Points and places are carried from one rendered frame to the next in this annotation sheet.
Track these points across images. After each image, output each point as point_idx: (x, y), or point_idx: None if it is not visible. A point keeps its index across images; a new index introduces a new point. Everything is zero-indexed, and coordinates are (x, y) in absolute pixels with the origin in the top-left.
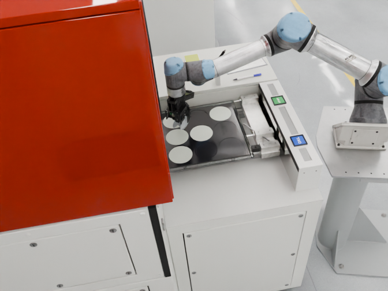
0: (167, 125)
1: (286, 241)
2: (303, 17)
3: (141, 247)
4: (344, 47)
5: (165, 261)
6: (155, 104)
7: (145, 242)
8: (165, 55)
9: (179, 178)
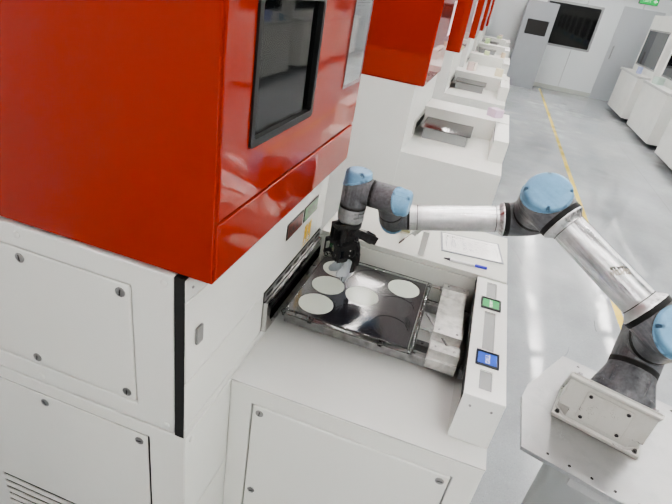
0: (326, 268)
1: None
2: (566, 184)
3: (152, 352)
4: (616, 252)
5: (180, 402)
6: (218, 68)
7: (159, 343)
8: None
9: (298, 335)
